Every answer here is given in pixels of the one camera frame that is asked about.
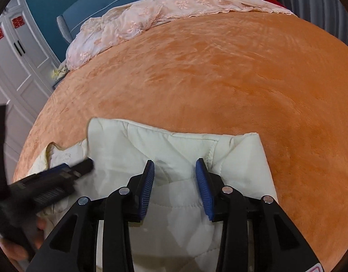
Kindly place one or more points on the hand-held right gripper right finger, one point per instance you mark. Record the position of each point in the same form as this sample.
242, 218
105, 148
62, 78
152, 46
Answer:
203, 190

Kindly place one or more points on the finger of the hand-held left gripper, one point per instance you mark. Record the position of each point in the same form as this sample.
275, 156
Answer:
63, 177

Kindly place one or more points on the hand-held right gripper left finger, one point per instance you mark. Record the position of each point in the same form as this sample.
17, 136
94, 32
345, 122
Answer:
147, 187

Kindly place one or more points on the white quilted duvet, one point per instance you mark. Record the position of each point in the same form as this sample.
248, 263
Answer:
168, 147

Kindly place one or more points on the person's left hand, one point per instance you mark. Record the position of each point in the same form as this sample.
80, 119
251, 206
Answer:
12, 252

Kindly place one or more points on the dark blue nightstand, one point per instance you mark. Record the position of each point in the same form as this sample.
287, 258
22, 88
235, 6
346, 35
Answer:
57, 83

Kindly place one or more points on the yellow white crumpled cloth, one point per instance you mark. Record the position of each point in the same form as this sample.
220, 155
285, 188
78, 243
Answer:
59, 72

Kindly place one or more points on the white panelled wardrobe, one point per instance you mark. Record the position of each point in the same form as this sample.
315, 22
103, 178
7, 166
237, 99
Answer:
20, 73

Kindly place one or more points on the orange plush blanket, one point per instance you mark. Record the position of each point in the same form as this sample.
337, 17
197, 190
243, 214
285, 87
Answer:
219, 76

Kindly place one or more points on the blue padded headboard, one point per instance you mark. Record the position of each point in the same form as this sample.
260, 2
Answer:
91, 8

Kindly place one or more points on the pink lace bedspread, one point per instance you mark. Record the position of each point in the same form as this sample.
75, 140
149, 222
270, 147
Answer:
151, 14

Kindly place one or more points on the grey curtain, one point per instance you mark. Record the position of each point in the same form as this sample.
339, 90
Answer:
318, 2

